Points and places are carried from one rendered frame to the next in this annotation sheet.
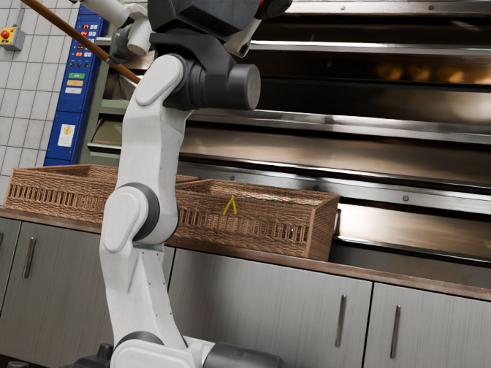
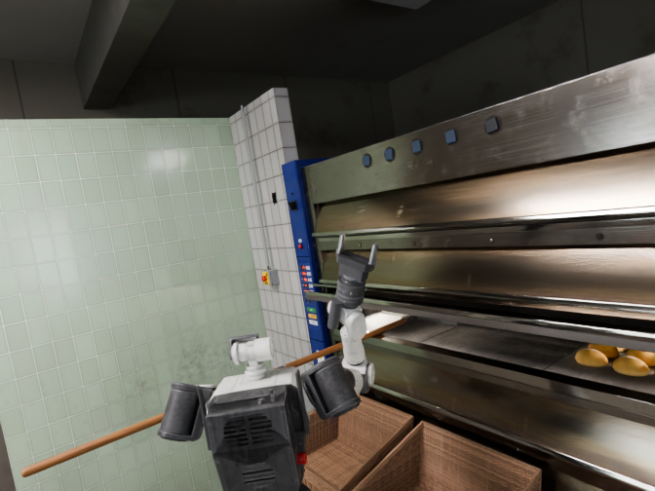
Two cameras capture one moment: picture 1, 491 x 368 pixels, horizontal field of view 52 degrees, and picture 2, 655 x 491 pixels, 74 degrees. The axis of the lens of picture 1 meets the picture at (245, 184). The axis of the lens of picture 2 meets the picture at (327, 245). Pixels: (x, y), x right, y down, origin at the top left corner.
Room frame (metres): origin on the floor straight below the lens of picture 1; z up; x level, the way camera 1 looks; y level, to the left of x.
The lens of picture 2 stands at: (0.44, -0.72, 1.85)
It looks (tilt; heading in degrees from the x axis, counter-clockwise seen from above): 5 degrees down; 36
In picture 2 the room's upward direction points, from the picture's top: 9 degrees counter-clockwise
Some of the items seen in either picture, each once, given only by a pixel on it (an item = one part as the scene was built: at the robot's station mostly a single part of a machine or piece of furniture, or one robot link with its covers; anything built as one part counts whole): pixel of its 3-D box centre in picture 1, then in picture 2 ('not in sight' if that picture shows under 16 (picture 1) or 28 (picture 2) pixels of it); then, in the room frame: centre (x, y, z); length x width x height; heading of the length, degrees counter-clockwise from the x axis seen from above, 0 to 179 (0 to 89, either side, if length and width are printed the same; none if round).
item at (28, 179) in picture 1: (108, 191); (342, 445); (2.01, 0.53, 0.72); 0.56 x 0.49 x 0.28; 72
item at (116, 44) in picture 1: (124, 43); not in sight; (1.62, 0.48, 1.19); 0.12 x 0.10 x 0.13; 36
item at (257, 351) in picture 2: not in sight; (254, 354); (1.29, 0.22, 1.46); 0.10 x 0.07 x 0.09; 127
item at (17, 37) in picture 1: (11, 38); (270, 277); (2.52, 1.33, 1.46); 0.10 x 0.07 x 0.10; 71
